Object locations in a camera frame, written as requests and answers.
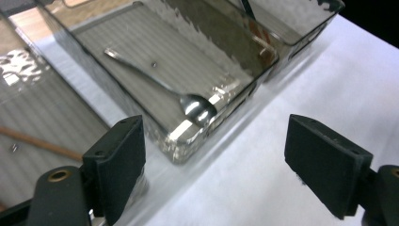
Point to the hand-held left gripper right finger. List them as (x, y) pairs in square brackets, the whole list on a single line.
[(329, 166)]

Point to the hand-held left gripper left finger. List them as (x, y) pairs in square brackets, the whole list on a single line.
[(116, 166)]

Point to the transparent grey plastic bin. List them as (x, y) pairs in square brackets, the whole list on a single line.
[(175, 147), (298, 22), (47, 103)]

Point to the brown wooden chopstick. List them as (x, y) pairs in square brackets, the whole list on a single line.
[(40, 142)]

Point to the steel spoon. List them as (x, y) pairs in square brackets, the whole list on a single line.
[(197, 108)]

